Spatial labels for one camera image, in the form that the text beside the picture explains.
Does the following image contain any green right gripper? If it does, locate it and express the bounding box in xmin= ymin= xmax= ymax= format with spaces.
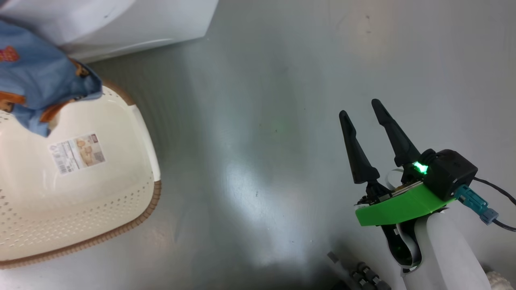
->
xmin=339 ymin=99 xmax=456 ymax=228

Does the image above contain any blue garment with waffle print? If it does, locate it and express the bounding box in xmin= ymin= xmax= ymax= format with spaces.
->
xmin=0 ymin=20 xmax=103 ymax=137

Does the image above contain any white front-load washing machine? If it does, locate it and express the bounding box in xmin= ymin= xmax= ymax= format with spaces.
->
xmin=0 ymin=0 xmax=220 ymax=63

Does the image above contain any white perforated laundry basket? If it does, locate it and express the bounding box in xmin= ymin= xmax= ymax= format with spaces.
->
xmin=0 ymin=79 xmax=162 ymax=269

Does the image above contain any basket paper product label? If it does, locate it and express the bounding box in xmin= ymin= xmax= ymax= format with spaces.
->
xmin=48 ymin=134 xmax=106 ymax=174

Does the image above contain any blue camera cable connector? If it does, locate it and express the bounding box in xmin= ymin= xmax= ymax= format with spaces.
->
xmin=456 ymin=184 xmax=499 ymax=225

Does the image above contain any thin black camera cable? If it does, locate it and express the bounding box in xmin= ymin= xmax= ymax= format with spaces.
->
xmin=474 ymin=177 xmax=516 ymax=232

